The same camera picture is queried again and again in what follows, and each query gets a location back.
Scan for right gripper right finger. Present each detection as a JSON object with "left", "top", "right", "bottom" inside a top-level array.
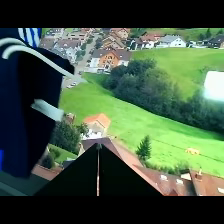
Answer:
[{"left": 98, "top": 143, "right": 165, "bottom": 197}]

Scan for navy blue garment white stripes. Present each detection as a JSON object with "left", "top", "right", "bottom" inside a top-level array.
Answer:
[{"left": 0, "top": 27, "right": 76, "bottom": 179}]

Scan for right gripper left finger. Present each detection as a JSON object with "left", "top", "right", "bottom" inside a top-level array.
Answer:
[{"left": 34, "top": 143, "right": 100, "bottom": 197}]

